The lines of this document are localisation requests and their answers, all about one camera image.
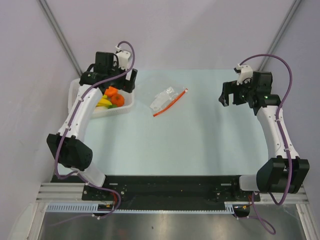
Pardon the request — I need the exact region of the yellow toy banana bunch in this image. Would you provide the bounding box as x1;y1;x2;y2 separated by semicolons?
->
96;98;113;108

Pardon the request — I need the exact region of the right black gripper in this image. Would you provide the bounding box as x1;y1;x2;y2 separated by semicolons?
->
219;77;256;107

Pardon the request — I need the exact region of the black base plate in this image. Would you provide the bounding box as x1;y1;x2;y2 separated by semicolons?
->
51;174;261;218

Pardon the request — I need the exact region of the white toy radish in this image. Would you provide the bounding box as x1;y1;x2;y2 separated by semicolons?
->
94;106;108;112

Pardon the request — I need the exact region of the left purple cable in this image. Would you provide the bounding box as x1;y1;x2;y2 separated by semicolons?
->
54;41;136;227

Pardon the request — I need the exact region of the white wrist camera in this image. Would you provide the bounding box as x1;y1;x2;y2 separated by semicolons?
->
115;46;132;71
234;64;253;86

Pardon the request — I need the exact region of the orange toy tangerine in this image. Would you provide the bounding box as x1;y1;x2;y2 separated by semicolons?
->
104;86;118;98

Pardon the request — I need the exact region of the clear zip top bag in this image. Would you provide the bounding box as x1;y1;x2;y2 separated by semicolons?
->
136;76;188;117

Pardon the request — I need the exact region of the white cable duct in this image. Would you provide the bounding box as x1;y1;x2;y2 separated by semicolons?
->
46;202;235;214

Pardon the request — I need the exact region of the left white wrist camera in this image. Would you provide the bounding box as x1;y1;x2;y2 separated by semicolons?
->
115;46;132;71

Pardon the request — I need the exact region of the white plastic basket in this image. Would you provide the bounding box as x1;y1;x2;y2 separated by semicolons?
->
67;78;135;119

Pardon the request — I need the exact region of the green toy chili pepper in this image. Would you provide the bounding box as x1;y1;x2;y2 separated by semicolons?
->
108;104;118;109

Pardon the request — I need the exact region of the orange toy pumpkin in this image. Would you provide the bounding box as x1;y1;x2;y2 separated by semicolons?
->
110;93;125;107

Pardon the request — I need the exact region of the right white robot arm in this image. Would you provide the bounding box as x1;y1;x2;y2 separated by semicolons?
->
218;66;310;201

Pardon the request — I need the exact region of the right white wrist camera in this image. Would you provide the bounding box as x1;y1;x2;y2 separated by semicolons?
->
234;64;253;86

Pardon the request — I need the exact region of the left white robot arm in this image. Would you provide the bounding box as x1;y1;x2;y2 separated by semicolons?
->
46;47;138;200

